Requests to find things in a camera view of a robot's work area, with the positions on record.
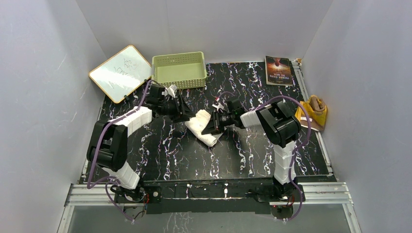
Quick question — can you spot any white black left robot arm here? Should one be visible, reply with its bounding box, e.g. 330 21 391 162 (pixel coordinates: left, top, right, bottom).
86 83 195 202

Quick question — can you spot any orange brown towel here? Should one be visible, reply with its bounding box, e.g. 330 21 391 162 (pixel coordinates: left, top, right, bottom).
295 95 327 132

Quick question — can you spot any dark paperback book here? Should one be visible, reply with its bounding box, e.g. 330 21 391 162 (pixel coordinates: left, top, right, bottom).
264 56 293 86

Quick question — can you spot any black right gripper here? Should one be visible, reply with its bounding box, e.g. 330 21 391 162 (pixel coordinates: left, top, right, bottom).
202 110 235 136

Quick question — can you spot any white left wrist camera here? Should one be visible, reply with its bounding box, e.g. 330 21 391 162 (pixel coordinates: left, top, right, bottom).
165 84 177 98

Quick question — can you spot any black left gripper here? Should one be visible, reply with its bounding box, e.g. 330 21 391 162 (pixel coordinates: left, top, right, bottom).
159 96 196 123

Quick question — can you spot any green perforated plastic basket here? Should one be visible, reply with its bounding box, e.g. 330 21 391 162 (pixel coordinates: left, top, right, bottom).
152 51 207 89

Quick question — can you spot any white terry towel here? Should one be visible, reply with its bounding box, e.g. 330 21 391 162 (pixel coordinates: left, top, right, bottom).
185 109 223 147

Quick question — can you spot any wood framed whiteboard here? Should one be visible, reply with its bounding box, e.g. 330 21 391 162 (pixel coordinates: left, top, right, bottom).
89 45 152 103

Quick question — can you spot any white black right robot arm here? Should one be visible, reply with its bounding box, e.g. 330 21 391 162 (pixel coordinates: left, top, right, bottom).
202 98 301 201

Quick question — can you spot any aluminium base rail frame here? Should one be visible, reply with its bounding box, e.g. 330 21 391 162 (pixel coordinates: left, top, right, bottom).
58 179 361 233

